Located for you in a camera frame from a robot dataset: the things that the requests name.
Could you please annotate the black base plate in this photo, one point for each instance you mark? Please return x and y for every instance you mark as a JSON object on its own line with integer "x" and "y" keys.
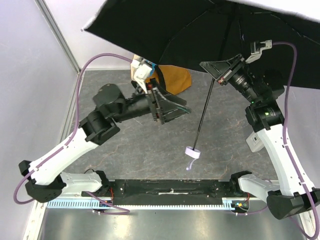
{"x": 169, "y": 192}

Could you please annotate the blue boxed item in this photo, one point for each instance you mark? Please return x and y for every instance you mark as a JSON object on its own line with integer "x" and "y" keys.
{"x": 153, "y": 66}

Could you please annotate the lavender folding umbrella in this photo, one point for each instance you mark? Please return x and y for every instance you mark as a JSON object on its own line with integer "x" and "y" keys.
{"x": 184, "y": 33}

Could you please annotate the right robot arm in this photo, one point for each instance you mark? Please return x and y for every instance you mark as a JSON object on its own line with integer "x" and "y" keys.
{"x": 294, "y": 192}

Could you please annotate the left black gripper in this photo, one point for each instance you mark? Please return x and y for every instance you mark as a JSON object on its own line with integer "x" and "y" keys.
{"x": 155, "y": 104}

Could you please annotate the light blue cable duct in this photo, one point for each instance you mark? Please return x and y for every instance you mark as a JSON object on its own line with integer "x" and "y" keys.
{"x": 72, "y": 203}

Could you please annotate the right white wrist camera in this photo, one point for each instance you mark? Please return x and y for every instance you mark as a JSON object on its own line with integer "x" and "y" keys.
{"x": 257, "y": 48}

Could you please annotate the white bottle grey cap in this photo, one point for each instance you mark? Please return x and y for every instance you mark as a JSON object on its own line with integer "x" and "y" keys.
{"x": 254, "y": 143}

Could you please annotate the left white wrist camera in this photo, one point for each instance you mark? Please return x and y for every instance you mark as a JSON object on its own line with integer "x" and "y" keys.
{"x": 141, "y": 69}

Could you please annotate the yellow canvas tote bag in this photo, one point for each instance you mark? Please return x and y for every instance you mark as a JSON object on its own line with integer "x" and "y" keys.
{"x": 177, "y": 79}

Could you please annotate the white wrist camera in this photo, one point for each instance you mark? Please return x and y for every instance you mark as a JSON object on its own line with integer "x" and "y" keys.
{"x": 257, "y": 48}
{"x": 141, "y": 69}

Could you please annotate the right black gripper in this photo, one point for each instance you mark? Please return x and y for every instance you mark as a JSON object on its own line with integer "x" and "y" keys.
{"x": 231, "y": 71}

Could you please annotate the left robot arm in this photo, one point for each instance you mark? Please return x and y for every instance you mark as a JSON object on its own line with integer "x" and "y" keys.
{"x": 46, "y": 178}

